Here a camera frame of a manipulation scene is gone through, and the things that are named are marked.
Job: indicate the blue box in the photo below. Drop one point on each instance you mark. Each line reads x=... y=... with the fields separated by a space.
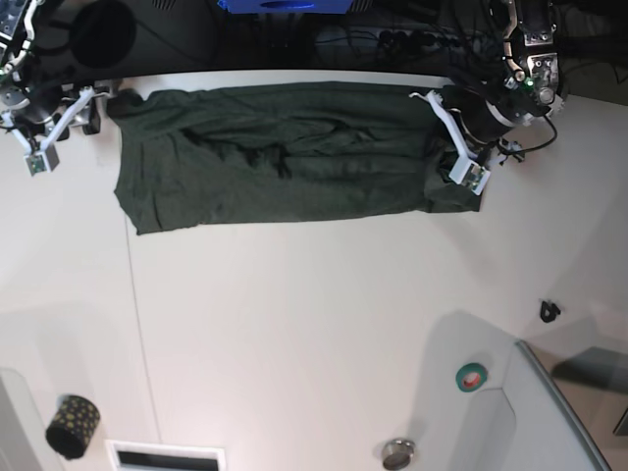
x=238 y=7

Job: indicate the black round stand base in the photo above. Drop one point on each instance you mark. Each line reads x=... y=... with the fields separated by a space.
x=102 y=34

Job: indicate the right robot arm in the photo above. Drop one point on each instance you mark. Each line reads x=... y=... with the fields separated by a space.
x=44 y=58

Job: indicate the white slotted tray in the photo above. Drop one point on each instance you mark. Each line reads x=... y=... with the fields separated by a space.
x=142 y=456

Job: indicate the black gold dotted cup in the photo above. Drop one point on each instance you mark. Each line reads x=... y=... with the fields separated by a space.
x=73 y=426

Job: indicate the small black clip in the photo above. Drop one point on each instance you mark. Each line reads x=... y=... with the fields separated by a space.
x=549 y=311

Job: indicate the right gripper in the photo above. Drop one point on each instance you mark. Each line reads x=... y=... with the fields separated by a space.
x=36 y=112

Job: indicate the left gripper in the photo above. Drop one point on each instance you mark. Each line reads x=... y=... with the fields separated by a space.
x=484 y=120

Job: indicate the round metal tin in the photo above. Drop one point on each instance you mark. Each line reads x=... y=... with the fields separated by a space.
x=397 y=454

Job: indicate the dark green t-shirt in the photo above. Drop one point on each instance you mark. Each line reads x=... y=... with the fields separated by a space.
x=284 y=153

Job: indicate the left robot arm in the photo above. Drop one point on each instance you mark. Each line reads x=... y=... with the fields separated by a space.
x=507 y=73

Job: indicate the green tape roll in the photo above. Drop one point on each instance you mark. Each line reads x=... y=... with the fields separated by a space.
x=471 y=376

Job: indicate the white power strip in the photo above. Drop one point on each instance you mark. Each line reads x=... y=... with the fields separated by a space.
x=413 y=41

